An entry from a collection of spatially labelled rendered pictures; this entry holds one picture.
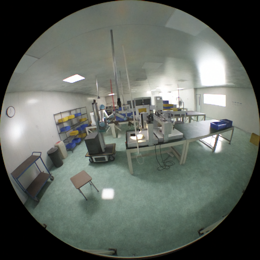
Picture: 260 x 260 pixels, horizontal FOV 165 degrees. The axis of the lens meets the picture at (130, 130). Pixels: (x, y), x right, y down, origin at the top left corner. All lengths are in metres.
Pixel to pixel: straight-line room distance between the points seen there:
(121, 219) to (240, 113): 7.99
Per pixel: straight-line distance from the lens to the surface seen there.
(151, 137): 1.81
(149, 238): 1.68
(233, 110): 8.00
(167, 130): 1.77
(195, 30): 1.80
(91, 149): 2.75
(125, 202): 1.89
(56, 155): 3.40
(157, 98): 7.75
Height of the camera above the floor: 1.68
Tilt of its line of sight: 18 degrees down
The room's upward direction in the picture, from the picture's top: 7 degrees counter-clockwise
